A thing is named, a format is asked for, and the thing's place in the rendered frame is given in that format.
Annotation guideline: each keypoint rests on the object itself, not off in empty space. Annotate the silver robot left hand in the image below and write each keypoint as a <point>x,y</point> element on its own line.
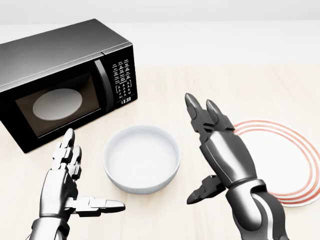
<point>55,190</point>

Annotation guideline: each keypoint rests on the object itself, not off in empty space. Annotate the white microwave turntable plate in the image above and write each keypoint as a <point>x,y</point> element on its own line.
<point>57,103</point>

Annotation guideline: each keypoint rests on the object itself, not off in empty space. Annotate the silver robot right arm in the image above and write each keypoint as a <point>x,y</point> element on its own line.
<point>257,212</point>

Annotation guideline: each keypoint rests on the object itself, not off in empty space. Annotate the white plate with red rings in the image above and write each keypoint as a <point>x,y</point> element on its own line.
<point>282,162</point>

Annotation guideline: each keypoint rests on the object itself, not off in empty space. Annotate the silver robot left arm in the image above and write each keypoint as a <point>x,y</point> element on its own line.
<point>47,228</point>

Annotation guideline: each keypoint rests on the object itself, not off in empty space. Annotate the black microwave oven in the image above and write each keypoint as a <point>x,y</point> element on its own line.
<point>62,75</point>

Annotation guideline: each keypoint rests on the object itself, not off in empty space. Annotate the white bowl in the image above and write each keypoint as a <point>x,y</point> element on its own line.
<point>142,159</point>

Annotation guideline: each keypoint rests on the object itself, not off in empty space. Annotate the silver robot right hand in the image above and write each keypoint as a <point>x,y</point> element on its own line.
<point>225,155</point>

